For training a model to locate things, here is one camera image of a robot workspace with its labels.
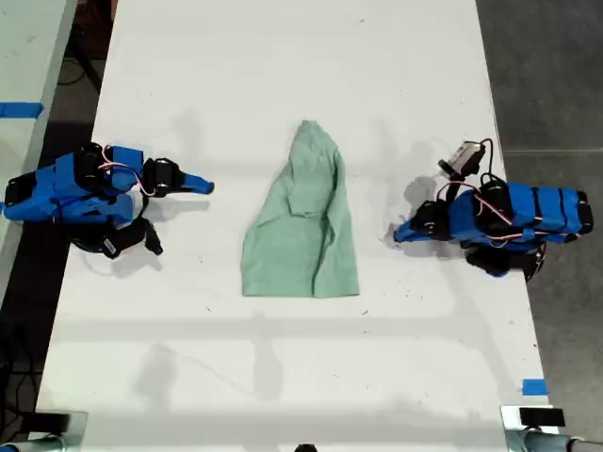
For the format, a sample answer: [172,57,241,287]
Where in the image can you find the pale green T-shirt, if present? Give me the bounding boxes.
[239,119,362,299]

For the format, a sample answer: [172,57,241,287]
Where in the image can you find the long blue tape strip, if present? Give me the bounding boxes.
[0,101,45,120]

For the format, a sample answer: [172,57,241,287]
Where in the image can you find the pale side table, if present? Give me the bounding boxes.
[0,0,79,293]

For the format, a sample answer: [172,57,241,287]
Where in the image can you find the small black box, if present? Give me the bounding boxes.
[26,412,72,433]
[518,407,566,428]

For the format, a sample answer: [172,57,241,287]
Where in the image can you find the red and white arm wire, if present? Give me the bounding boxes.
[435,181,548,249]
[97,144,159,198]

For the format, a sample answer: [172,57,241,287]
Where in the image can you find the black camera cable plug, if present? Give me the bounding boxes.
[142,219,166,257]

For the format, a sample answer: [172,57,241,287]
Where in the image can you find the grey and black camera box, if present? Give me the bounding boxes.
[437,139,486,178]

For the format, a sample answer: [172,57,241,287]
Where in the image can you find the black camera box white label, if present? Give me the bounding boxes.
[99,218,148,261]

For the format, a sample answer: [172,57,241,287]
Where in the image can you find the black camera cable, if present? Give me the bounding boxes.
[475,137,497,183]

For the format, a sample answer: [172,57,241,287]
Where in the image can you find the metal table clamp bracket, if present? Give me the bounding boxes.
[499,404,603,452]
[0,410,90,452]

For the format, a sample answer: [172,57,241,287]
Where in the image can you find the black floor cables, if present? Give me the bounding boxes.
[0,324,46,425]

